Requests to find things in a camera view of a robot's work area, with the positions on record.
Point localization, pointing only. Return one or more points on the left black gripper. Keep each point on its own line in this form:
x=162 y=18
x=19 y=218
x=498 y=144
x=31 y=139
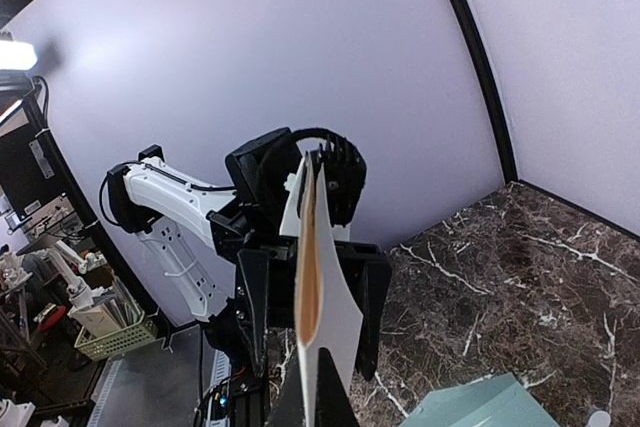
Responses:
x=265 y=296

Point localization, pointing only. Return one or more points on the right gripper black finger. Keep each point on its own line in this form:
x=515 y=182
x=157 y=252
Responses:
x=325 y=404

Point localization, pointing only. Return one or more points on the beige ornate letter paper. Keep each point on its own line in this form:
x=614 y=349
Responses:
x=325 y=313

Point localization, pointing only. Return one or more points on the teal paper envelope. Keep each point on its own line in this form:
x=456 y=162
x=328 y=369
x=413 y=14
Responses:
x=496 y=401

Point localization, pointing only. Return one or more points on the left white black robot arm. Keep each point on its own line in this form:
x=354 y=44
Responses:
x=231 y=251

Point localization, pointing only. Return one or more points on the green plastic basket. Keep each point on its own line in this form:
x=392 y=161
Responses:
x=124 y=340

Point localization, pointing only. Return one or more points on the white green glue stick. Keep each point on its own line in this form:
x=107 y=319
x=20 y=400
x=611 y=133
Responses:
x=599 y=418

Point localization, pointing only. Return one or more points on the bright ceiling lamp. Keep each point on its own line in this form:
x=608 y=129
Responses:
x=16 y=55

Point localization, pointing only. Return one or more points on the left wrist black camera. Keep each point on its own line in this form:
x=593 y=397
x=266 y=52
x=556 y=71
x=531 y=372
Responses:
x=345 y=174

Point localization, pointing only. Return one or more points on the left black frame post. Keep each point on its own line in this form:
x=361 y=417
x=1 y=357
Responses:
x=88 y=217

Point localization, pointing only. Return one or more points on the black frame post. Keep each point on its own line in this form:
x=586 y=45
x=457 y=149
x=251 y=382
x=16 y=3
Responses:
x=88 y=217
x=488 y=86

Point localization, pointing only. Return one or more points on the white slotted cable duct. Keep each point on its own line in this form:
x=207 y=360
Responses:
x=105 y=391

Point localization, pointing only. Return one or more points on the right black frame post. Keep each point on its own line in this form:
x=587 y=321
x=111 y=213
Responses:
x=488 y=86

